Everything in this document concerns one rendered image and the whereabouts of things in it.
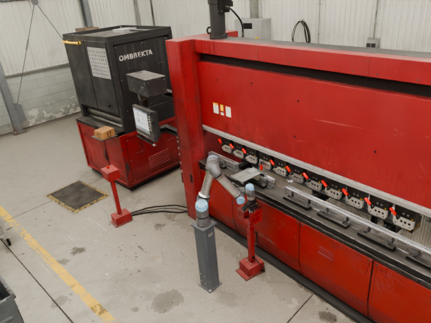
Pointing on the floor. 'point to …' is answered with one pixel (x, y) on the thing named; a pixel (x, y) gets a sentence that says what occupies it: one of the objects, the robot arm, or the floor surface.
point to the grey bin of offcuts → (8, 305)
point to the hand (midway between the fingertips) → (251, 216)
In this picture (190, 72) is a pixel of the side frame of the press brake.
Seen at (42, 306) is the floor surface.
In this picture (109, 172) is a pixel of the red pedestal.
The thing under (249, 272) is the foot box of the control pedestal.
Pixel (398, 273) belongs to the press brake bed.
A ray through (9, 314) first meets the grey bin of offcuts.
